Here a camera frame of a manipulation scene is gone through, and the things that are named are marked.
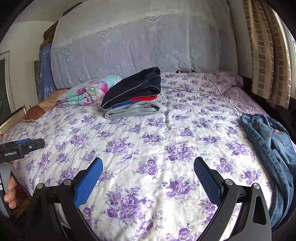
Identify dark navy track pants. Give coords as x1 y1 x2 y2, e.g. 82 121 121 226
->
101 67 161 110

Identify person's left hand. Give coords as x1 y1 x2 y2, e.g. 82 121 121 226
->
4 176 17 209

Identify brown orange pillow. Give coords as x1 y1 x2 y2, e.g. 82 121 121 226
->
23 88 68 123

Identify blue patterned cloth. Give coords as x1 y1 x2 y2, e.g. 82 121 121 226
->
39 43 57 99

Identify blue denim jeans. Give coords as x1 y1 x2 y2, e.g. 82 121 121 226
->
240 113 295 229

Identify colourful floral folded blanket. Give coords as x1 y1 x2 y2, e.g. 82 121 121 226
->
57 75 122 108

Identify purple floral bed sheet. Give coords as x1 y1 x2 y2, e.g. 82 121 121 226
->
2 73 273 240

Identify white lace covered headboard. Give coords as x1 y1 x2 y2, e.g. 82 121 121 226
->
51 1 238 88

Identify purple floral pillow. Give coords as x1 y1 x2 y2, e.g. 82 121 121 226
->
204 70 243 95

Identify brown checked curtain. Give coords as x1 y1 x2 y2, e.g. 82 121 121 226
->
243 1 292 109

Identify grey folded garment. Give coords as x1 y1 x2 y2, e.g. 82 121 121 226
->
104 94 162 120

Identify red blue folded garment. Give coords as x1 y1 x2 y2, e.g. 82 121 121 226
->
111 95 158 109

